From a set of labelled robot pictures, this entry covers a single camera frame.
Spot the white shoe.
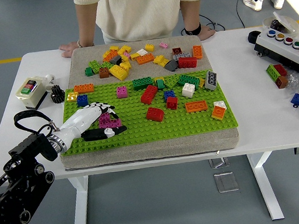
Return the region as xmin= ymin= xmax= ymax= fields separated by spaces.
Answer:
xmin=243 ymin=0 xmax=264 ymax=13
xmin=271 ymin=0 xmax=287 ymax=11

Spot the cream switch box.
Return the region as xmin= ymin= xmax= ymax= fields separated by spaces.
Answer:
xmin=13 ymin=75 xmax=50 ymax=112

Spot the black gear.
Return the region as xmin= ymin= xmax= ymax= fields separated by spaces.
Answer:
xmin=49 ymin=84 xmax=67 ymax=104

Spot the person's right hand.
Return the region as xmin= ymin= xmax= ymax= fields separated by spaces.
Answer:
xmin=59 ymin=41 xmax=80 ymax=59

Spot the red sloped brick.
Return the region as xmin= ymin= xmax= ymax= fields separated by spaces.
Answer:
xmin=145 ymin=105 xmax=165 ymax=123

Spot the lime green 2x4 brick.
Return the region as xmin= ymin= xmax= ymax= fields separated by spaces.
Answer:
xmin=87 ymin=59 xmax=106 ymax=75

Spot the black smartwatch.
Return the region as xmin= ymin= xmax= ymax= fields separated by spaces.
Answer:
xmin=183 ymin=22 xmax=203 ymax=37

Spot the black tape roll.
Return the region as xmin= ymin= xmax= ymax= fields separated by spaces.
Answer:
xmin=247 ymin=30 xmax=264 ymax=46

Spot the clear round container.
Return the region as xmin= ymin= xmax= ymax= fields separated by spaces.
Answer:
xmin=261 ymin=9 xmax=299 ymax=38

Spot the dark green 2x4 brick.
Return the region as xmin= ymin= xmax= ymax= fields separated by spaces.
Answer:
xmin=177 ymin=73 xmax=201 ymax=90
xmin=132 ymin=76 xmax=154 ymax=91

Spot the grey-brown mat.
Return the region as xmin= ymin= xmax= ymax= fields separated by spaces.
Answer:
xmin=48 ymin=31 xmax=243 ymax=171

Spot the large clear plastic box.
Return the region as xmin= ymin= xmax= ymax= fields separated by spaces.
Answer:
xmin=213 ymin=171 xmax=240 ymax=194

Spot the black floor cable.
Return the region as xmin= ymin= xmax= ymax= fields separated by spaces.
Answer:
xmin=235 ymin=0 xmax=273 ymax=29
xmin=179 ymin=12 xmax=228 ymax=36

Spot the blue 2x2 brick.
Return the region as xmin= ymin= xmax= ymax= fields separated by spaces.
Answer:
xmin=162 ymin=89 xmax=176 ymax=100
xmin=76 ymin=93 xmax=89 ymax=107

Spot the white sloped brick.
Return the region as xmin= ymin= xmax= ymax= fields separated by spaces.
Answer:
xmin=213 ymin=100 xmax=227 ymax=111

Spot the orange sloped brick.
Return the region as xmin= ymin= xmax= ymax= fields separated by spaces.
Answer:
xmin=209 ymin=105 xmax=226 ymax=122

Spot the person's left hand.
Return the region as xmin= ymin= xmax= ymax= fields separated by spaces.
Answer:
xmin=197 ymin=24 xmax=217 ymax=41

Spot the yellow 2x3 brick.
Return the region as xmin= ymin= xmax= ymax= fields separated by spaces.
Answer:
xmin=117 ymin=44 xmax=132 ymax=56

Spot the white bulb-shaped part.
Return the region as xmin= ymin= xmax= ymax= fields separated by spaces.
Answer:
xmin=44 ymin=73 xmax=57 ymax=91

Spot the white table leg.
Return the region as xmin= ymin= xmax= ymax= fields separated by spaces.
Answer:
xmin=246 ymin=151 xmax=286 ymax=223
xmin=65 ymin=175 xmax=94 ymax=224

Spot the red 2x4 brick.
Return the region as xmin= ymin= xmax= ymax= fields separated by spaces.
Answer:
xmin=178 ymin=56 xmax=198 ymax=70
xmin=138 ymin=84 xmax=160 ymax=106

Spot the grey brick with black holes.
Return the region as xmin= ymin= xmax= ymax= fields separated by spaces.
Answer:
xmin=203 ymin=69 xmax=220 ymax=92

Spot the large yellow sloped brick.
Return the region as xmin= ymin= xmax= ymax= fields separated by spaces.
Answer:
xmin=108 ymin=63 xmax=130 ymax=82

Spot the grey flat plate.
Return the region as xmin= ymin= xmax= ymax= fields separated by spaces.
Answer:
xmin=173 ymin=52 xmax=193 ymax=61

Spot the blue brick keychain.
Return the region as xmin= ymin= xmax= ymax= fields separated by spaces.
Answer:
xmin=289 ymin=93 xmax=299 ymax=109

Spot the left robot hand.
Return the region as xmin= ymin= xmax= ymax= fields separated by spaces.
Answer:
xmin=55 ymin=100 xmax=129 ymax=152

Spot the white button control box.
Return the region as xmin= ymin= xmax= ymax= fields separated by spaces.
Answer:
xmin=252 ymin=24 xmax=299 ymax=79

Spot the small clear plastic box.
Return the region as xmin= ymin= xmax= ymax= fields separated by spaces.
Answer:
xmin=209 ymin=157 xmax=227 ymax=170

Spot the green baseplate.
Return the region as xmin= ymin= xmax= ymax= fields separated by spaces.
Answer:
xmin=55 ymin=67 xmax=240 ymax=157

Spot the lime green flat plate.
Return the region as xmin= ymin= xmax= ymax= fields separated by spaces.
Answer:
xmin=163 ymin=74 xmax=181 ymax=89

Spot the white 2x2 brick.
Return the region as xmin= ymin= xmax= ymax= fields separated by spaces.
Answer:
xmin=180 ymin=82 xmax=196 ymax=99

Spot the dark grey sloped brick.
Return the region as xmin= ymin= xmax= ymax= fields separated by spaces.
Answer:
xmin=164 ymin=58 xmax=180 ymax=72

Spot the small black device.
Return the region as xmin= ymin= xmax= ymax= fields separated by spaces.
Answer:
xmin=269 ymin=18 xmax=285 ymax=32

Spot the red 2x2 brick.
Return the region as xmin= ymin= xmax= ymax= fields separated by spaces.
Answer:
xmin=165 ymin=95 xmax=179 ymax=111

